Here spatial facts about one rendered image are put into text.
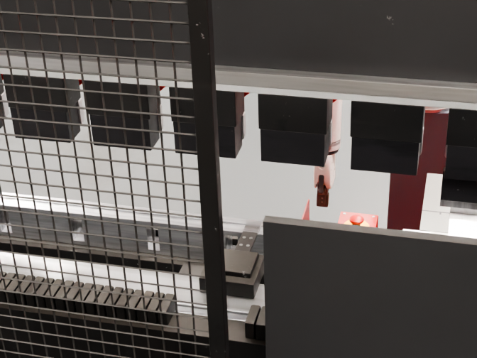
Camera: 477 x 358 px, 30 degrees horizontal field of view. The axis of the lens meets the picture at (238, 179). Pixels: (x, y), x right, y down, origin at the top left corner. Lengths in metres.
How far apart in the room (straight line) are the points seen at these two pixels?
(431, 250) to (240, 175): 2.85
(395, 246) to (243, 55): 0.48
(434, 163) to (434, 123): 0.13
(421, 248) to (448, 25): 0.40
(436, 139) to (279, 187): 1.61
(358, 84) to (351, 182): 2.58
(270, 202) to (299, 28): 2.45
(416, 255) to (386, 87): 0.33
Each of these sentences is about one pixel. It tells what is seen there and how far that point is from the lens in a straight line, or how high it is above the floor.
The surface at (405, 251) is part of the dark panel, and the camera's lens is 1.46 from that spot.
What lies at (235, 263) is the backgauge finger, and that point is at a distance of 1.90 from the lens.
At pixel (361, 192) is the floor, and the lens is 4.12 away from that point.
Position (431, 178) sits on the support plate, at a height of 1.00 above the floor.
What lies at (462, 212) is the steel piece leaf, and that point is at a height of 1.00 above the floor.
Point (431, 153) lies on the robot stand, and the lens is 2.68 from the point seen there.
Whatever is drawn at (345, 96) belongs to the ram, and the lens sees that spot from 1.87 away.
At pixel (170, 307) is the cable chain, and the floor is 1.03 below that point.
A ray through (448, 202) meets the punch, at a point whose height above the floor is 1.09.
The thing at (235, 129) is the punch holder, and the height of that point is 1.25.
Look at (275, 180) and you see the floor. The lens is 4.21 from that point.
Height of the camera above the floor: 2.15
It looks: 31 degrees down
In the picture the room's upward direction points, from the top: 2 degrees counter-clockwise
